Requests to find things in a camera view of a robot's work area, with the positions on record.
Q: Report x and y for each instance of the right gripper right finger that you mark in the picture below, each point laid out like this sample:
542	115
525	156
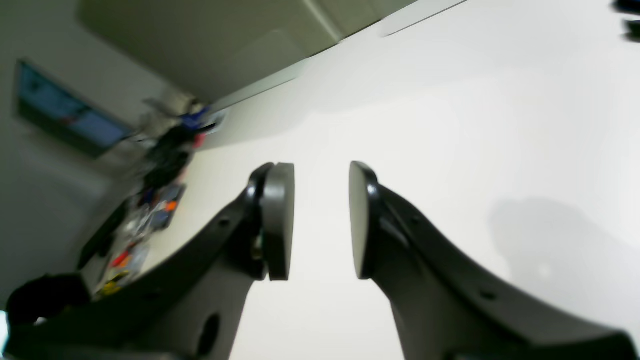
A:
445	305

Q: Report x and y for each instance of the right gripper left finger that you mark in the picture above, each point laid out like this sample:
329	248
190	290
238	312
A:
189	307

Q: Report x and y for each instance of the computer monitor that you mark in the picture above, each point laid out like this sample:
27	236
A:
63	114

